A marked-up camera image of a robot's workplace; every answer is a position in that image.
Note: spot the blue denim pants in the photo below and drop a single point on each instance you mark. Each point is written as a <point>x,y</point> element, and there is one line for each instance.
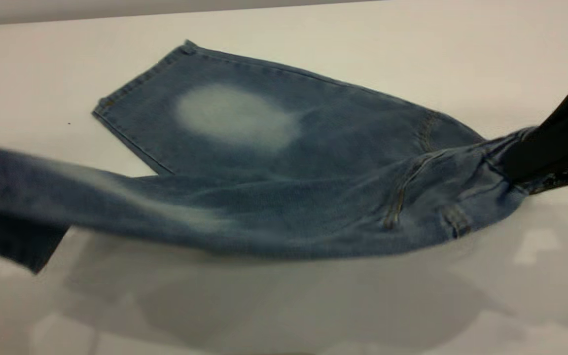
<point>313,197</point>

